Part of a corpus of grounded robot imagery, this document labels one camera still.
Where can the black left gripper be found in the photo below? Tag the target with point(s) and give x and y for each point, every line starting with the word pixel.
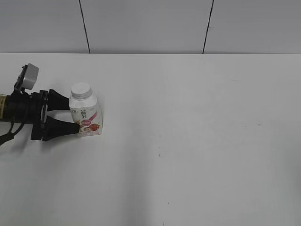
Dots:
pixel 46 129

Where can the white yili changqing yogurt bottle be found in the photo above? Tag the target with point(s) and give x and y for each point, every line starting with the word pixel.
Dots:
pixel 87 113

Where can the white ribbed bottle cap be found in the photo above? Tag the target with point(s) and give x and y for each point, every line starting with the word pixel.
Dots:
pixel 81 90

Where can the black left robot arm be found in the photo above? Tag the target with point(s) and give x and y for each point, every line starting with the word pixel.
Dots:
pixel 21 108

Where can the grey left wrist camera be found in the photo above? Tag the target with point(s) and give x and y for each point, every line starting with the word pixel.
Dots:
pixel 27 77

